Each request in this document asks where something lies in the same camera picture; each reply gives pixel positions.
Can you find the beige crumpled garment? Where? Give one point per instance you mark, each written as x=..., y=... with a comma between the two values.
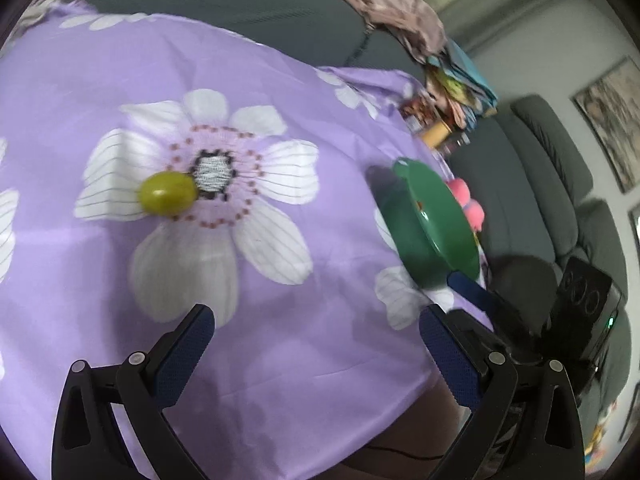
x=405, y=15

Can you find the green bowl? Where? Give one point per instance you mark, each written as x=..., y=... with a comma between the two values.
x=435, y=220

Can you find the framed wall picture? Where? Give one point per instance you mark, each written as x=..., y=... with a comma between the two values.
x=615, y=115

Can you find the colourful printed bag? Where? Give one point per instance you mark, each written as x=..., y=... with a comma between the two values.
x=465, y=85

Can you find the grey sofa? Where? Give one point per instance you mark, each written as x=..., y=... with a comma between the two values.
x=550, y=160

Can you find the large green fruit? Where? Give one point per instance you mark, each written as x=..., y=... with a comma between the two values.
x=167, y=192

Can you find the grey white crumpled cloth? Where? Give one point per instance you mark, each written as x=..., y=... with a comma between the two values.
x=45, y=2

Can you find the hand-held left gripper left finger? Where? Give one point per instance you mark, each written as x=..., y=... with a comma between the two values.
x=185, y=355

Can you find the purple floral cloth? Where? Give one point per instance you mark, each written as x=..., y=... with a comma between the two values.
x=300, y=335

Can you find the yellow bottle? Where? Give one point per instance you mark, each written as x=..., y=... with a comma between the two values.
x=435, y=135

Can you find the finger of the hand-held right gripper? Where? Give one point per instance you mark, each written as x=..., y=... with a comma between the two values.
x=470, y=290

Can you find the clear plastic bottle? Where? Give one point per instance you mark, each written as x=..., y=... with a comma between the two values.
x=455, y=142

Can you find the pink plush toy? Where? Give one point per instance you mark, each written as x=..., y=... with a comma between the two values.
x=472, y=215

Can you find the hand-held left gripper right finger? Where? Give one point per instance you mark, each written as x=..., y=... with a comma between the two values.
x=450, y=355

